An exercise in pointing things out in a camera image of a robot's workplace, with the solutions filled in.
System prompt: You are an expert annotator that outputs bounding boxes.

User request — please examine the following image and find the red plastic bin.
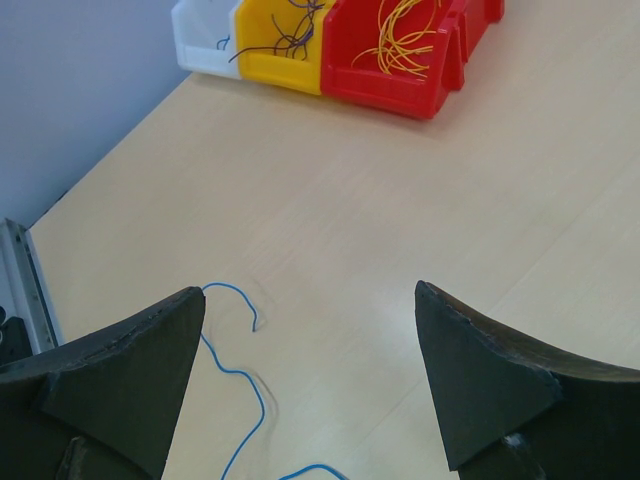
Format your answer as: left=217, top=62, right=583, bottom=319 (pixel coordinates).
left=320, top=0, right=505, bottom=119

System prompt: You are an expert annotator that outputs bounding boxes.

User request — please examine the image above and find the white plastic bin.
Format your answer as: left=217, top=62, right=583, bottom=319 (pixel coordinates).
left=171, top=0, right=241, bottom=79

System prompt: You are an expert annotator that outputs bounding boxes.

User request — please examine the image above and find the aluminium rail frame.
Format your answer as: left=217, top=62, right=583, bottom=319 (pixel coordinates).
left=1, top=218, right=64, bottom=355

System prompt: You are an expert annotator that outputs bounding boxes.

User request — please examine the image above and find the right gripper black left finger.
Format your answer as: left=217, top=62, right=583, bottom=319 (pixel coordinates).
left=1, top=287, right=206, bottom=479

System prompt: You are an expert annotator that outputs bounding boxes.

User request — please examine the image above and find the dark purple thin wire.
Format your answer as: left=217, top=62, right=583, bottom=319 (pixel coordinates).
left=228, top=0, right=326, bottom=64

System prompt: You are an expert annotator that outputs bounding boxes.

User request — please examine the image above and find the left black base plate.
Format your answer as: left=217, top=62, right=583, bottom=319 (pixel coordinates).
left=0, top=317, right=33, bottom=366

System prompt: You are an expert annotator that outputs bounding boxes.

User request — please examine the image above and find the yellow plastic bin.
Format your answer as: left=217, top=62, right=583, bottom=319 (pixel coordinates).
left=233, top=0, right=334, bottom=95

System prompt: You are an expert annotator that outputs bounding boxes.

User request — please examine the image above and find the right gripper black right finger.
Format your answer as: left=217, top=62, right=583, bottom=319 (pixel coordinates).
left=415, top=281, right=639, bottom=479

